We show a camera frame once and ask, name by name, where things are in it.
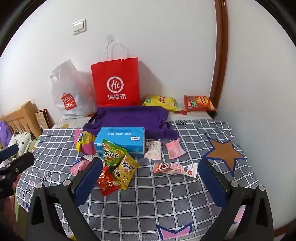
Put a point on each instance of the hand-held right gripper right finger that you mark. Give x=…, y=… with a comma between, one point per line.
x=212, y=183

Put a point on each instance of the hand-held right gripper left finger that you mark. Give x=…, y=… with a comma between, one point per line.
x=87, y=180

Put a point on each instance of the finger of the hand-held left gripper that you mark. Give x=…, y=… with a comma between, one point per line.
x=9, y=151
x=18, y=163

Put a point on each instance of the pink cartoon snack packet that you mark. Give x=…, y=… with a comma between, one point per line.
x=79, y=166

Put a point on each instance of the red and gold snack packet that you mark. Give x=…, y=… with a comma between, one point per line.
x=108, y=183

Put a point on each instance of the green triangular snack packet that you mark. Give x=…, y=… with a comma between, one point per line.
x=112, y=153

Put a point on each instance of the pink and yellow snack packet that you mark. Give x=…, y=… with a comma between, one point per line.
x=84, y=141

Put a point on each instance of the yellow triangular snack packet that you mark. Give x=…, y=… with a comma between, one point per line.
x=126, y=170

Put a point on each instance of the pale pink snack packet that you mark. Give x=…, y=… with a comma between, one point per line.
x=152, y=150

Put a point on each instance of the purple fabric tray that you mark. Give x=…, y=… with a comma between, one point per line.
x=129, y=117

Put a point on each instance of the white floral cloth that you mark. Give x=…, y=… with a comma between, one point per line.
x=20, y=140

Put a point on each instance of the purple cloth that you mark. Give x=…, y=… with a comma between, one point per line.
x=4, y=134

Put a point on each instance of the wooden headboard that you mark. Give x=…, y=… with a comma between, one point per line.
x=20, y=115

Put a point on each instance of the patterned box with red edge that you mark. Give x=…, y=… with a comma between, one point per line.
x=41, y=119

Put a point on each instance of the blue tissue pack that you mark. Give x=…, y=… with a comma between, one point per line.
x=120, y=136

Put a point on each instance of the grey checked blanket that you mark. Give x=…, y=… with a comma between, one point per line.
x=161, y=204

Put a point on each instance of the orange chips bag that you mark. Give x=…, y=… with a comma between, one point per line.
x=198, y=103

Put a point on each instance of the white plastic bag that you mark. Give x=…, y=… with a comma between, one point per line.
x=69, y=88

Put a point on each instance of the yellow chips bag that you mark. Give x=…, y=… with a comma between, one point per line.
x=159, y=102

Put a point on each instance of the red paper bag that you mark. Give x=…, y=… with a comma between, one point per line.
x=115, y=76

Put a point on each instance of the brown wooden door frame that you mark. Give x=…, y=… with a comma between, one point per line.
x=219, y=58

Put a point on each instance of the white light switch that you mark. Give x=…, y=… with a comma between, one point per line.
x=79, y=26

